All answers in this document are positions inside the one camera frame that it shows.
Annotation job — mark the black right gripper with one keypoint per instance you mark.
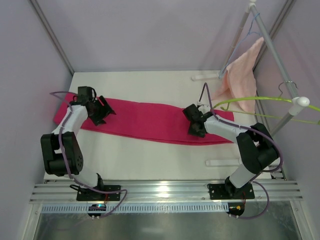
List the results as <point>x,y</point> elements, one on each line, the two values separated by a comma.
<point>192,120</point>

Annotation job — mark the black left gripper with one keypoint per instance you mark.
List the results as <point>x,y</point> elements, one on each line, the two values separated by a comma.
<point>103,111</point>

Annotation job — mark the pink trousers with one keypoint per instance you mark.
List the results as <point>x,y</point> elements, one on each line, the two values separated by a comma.
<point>152,122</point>

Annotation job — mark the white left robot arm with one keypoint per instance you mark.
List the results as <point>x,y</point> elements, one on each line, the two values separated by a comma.
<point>61,153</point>

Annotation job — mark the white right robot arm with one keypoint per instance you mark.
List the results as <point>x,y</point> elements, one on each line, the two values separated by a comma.
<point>256,147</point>

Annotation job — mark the green plastic hanger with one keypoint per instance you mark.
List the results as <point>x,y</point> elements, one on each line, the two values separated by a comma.
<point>299,108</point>

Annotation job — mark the light pink towel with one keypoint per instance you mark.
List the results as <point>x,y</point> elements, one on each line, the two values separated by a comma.
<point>239,78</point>

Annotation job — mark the right electronics board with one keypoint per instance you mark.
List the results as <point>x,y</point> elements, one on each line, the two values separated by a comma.
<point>235,209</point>

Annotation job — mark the electronics board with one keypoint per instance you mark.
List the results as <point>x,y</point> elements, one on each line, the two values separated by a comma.
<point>95,211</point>
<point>235,209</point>

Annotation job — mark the left electronics board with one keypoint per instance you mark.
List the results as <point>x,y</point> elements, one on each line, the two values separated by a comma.
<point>95,211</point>

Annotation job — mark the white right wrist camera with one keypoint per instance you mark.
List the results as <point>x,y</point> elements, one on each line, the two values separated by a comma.
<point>202,106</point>

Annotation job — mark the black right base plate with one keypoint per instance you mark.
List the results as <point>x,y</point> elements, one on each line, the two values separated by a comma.
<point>221,191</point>

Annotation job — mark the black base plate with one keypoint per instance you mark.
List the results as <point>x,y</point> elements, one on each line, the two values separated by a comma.
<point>221,191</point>
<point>85,194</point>

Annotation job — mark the aluminium front rail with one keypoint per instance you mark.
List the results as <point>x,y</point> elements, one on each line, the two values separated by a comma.
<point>161,191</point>

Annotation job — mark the slotted cable duct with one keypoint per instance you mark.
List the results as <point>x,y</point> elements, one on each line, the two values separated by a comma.
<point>145,208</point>

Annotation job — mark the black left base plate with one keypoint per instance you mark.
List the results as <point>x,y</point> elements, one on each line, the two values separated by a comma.
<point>85,194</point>

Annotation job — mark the white clothes rack frame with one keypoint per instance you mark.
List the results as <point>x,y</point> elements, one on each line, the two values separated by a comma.
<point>290,24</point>

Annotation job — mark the blue wire hanger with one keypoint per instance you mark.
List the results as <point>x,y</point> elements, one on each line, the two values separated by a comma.
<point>236,42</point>

